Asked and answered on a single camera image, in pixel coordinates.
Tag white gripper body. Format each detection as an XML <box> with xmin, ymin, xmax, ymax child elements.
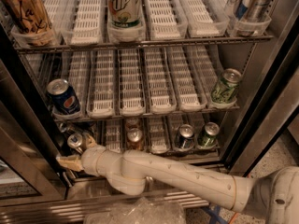
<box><xmin>81</xmin><ymin>146</ymin><xmax>106</xmax><ymax>176</ymax></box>

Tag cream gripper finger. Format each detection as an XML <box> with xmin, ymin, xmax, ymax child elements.
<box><xmin>56</xmin><ymin>155</ymin><xmax>83</xmax><ymax>172</ymax></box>
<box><xmin>83</xmin><ymin>133</ymin><xmax>96</xmax><ymax>149</ymax></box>

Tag silver redbull can front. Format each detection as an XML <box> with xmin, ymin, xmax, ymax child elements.
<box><xmin>67</xmin><ymin>133</ymin><xmax>85</xmax><ymax>154</ymax></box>

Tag silver redbull can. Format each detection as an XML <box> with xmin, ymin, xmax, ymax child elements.
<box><xmin>67</xmin><ymin>133</ymin><xmax>85</xmax><ymax>154</ymax></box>
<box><xmin>58</xmin><ymin>122</ymin><xmax>93</xmax><ymax>134</ymax></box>

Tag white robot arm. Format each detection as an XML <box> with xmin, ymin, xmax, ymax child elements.
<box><xmin>56</xmin><ymin>144</ymin><xmax>299</xmax><ymax>224</ymax></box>

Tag silver redbull can rear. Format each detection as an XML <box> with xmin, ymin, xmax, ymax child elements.
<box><xmin>58</xmin><ymin>122</ymin><xmax>93</xmax><ymax>134</ymax></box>

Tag copper can rear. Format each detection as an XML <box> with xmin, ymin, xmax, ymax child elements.
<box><xmin>125</xmin><ymin>118</ymin><xmax>141</xmax><ymax>131</ymax></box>

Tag copper can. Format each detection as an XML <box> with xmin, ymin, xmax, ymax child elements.
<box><xmin>126</xmin><ymin>128</ymin><xmax>144</xmax><ymax>150</ymax></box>
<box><xmin>125</xmin><ymin>118</ymin><xmax>141</xmax><ymax>131</ymax></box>

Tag copper can front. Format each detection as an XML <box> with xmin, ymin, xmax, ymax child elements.
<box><xmin>126</xmin><ymin>128</ymin><xmax>144</xmax><ymax>150</ymax></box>

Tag blue pepsi can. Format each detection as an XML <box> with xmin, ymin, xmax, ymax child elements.
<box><xmin>47</xmin><ymin>78</ymin><xmax>80</xmax><ymax>115</ymax></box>

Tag green can bottom shelf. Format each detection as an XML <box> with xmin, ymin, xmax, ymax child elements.
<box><xmin>197</xmin><ymin>122</ymin><xmax>220</xmax><ymax>147</ymax></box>

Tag green can shelf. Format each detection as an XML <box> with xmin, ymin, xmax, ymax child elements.
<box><xmin>197</xmin><ymin>122</ymin><xmax>220</xmax><ymax>147</ymax></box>
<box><xmin>210</xmin><ymin>68</ymin><xmax>242</xmax><ymax>104</ymax></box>

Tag orange la croix can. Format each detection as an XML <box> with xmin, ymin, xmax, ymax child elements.
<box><xmin>1</xmin><ymin>0</ymin><xmax>56</xmax><ymax>47</ymax></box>

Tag green can middle shelf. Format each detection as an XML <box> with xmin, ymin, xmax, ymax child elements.
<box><xmin>210</xmin><ymin>68</ymin><xmax>242</xmax><ymax>104</ymax></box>

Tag green 7up can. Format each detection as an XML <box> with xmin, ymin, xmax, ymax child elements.
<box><xmin>107</xmin><ymin>0</ymin><xmax>141</xmax><ymax>28</ymax></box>

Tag fridge door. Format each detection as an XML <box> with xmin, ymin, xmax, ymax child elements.
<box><xmin>221</xmin><ymin>9</ymin><xmax>298</xmax><ymax>176</ymax></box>

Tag clear plastic bag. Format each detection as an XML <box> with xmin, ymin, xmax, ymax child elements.
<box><xmin>83</xmin><ymin>198</ymin><xmax>186</xmax><ymax>224</ymax></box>

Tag middle wire shelf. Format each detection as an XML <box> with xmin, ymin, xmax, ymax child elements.
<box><xmin>52</xmin><ymin>104</ymin><xmax>240</xmax><ymax>122</ymax></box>

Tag wire shelf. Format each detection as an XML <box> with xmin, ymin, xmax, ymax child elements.
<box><xmin>52</xmin><ymin>104</ymin><xmax>240</xmax><ymax>122</ymax></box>
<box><xmin>73</xmin><ymin>145</ymin><xmax>222</xmax><ymax>165</ymax></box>
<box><xmin>15</xmin><ymin>32</ymin><xmax>273</xmax><ymax>54</ymax></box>

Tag bottom wire shelf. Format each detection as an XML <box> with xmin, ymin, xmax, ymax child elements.
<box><xmin>73</xmin><ymin>145</ymin><xmax>222</xmax><ymax>165</ymax></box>

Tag orange cable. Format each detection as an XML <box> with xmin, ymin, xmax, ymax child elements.
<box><xmin>228</xmin><ymin>212</ymin><xmax>240</xmax><ymax>224</ymax></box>

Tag top wire shelf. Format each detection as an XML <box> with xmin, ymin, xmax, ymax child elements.
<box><xmin>15</xmin><ymin>32</ymin><xmax>273</xmax><ymax>54</ymax></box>

